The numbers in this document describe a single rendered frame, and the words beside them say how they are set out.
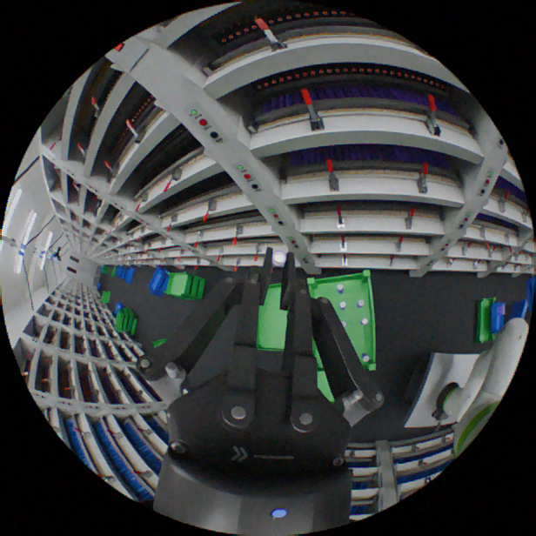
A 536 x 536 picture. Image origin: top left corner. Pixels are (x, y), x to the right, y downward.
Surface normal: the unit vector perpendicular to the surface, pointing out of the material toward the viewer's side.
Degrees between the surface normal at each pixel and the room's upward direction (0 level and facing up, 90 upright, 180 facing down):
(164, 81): 90
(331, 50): 109
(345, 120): 19
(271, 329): 0
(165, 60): 90
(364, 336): 0
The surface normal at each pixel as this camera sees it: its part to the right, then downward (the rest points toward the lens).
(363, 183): -0.46, -0.01
